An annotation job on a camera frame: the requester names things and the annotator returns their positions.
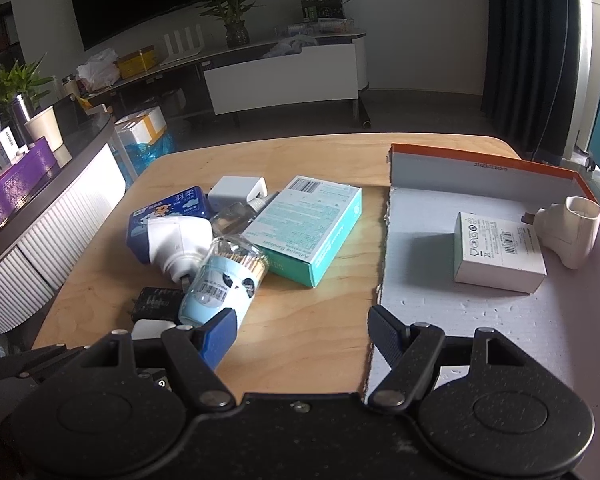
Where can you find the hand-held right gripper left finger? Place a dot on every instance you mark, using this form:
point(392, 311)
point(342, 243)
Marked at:
point(221, 331)

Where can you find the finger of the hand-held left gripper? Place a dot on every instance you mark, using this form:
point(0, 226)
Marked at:
point(27, 362)

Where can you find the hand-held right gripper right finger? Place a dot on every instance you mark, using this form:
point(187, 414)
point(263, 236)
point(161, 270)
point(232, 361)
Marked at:
point(382, 332)

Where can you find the cotton swab jar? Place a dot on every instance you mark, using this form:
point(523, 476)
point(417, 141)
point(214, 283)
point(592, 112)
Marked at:
point(220, 285)

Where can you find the orange-rimmed cardboard box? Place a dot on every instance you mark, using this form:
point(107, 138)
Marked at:
point(445, 340)

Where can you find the white plug-in device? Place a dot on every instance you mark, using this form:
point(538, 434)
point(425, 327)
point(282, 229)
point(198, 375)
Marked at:
point(177, 242)

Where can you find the black power adapter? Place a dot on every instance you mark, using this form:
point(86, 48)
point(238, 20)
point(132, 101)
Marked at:
point(155, 304)

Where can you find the small white adapter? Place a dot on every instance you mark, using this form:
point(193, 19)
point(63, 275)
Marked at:
point(147, 329)

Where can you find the small clear bottle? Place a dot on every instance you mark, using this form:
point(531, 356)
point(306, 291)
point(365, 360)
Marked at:
point(235, 217)

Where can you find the teal bandage box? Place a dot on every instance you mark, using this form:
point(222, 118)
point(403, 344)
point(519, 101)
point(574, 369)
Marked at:
point(307, 230)

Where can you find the white ribbed curved cabinet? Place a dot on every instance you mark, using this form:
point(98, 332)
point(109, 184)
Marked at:
point(50, 230)

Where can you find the blue tissue packet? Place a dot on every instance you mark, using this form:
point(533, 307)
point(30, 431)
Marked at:
point(177, 202)

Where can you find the small white product box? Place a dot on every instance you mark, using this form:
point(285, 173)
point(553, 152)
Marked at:
point(495, 255)

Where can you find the white charger block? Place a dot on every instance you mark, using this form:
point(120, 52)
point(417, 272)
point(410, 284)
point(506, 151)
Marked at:
point(235, 189)

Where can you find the purple box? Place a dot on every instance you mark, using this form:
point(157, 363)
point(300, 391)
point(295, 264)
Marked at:
point(15, 185)

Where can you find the blue plastic bag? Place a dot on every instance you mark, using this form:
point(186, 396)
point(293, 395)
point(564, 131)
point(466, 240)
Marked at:
point(147, 157)

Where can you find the white T-shaped plug device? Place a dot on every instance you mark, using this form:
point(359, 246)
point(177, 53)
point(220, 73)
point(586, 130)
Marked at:
point(570, 232)

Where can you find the white medicine box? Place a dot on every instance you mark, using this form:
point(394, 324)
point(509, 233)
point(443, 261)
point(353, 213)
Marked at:
point(2, 149)

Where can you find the white and yellow carton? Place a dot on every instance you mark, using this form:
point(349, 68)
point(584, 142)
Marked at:
point(142, 127)

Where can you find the paper cup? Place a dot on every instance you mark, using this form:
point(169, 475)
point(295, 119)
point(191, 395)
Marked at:
point(44, 127)

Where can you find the steel bottle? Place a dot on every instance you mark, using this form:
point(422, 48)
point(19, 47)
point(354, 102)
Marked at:
point(21, 115)

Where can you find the white curved TV stand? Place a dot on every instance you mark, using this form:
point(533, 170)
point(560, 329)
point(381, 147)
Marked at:
point(280, 80)

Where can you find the yellow box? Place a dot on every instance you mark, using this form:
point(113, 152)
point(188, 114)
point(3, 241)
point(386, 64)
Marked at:
point(136, 64)

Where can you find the leafy green plant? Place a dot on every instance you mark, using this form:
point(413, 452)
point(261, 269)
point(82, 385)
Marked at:
point(15, 82)

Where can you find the white antenna router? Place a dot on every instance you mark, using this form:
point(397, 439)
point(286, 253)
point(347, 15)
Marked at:
point(182, 47)

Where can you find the white plastic bag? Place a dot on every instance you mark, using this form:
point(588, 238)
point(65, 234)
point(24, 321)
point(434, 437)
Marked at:
point(97, 67)

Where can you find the white crumpled cloth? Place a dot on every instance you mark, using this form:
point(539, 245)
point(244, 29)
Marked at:
point(290, 45)

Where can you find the clear packets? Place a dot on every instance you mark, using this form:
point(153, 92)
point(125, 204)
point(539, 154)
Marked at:
point(330, 25)

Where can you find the dark curtain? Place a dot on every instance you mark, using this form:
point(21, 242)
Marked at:
point(530, 50)

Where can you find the bamboo plant in glass vase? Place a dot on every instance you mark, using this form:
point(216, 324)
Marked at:
point(232, 10)

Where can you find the green printed box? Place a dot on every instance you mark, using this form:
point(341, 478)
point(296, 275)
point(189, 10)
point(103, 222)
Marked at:
point(321, 7)

